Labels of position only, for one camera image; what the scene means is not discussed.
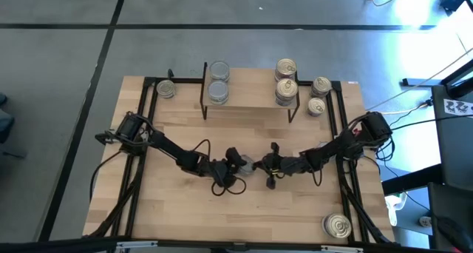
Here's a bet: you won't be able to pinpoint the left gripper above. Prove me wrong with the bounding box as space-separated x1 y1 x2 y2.
199 146 248 189

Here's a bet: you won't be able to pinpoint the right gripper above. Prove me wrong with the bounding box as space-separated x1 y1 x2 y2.
254 142 306 190

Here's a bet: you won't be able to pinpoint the wooden shelf black metal legs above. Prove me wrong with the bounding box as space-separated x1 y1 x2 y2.
200 61 301 124

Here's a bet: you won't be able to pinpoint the large silver ringed can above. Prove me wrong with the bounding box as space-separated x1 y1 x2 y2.
321 212 353 240

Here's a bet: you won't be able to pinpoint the white plastic object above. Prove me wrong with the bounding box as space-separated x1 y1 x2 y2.
384 192 408 227

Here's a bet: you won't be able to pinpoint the black side desk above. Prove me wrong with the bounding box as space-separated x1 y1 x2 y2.
428 58 473 253

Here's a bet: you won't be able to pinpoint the black computer mouse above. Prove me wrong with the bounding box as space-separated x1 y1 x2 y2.
437 216 472 252

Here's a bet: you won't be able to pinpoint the white marker sheet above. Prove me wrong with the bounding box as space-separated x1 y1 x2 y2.
443 98 473 118

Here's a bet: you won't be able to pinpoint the black crossbeam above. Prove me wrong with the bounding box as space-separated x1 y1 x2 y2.
0 236 473 253

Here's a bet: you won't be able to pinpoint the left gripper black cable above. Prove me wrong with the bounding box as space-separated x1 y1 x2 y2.
191 138 248 198

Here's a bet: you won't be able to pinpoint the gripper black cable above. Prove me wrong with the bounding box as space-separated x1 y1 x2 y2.
311 167 324 188
191 138 248 198

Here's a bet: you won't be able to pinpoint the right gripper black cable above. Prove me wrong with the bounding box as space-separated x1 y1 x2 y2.
311 167 324 188

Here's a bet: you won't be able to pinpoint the black metal table frame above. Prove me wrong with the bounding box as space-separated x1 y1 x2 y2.
81 68 399 246

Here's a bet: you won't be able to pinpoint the silver metal bracket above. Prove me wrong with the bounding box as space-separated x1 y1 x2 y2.
320 244 365 253
115 240 159 252

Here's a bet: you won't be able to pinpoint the black cable bundle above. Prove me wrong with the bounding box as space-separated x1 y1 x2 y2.
369 97 435 169

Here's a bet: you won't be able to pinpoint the black table cable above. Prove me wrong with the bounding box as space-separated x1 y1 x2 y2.
89 149 125 204

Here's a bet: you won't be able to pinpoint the white floor cable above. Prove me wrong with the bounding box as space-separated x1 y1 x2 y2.
364 47 473 113

